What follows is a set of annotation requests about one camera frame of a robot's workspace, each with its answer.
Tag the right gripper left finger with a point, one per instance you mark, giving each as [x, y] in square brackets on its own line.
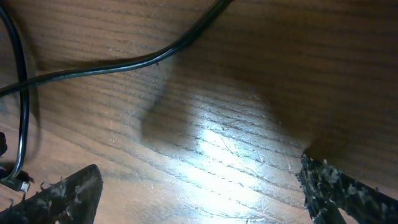
[72, 200]

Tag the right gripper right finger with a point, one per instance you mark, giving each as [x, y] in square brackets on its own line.
[327, 190]

